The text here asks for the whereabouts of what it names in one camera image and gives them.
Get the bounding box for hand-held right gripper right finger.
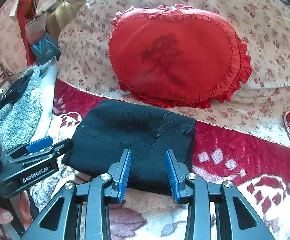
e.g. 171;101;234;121
165;149;276;240

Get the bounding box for red and white blanket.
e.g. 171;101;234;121
27;80;290;240

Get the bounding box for translucent plastic bag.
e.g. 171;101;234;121
25;14;48;45

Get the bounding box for blue box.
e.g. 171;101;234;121
31;32;61;64

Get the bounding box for red heart-shaped frilled cushion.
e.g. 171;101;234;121
108;4;253;108

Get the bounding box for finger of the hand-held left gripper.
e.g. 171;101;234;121
3;136;53;159
10;138;74;164

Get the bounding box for grey fleece garment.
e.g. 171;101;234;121
0;56;58;153

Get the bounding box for floral sofa cover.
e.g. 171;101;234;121
57;0;290;153

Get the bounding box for black pants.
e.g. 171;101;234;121
62;100;197;197

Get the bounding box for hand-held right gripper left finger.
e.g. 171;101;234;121
20;149;132;240

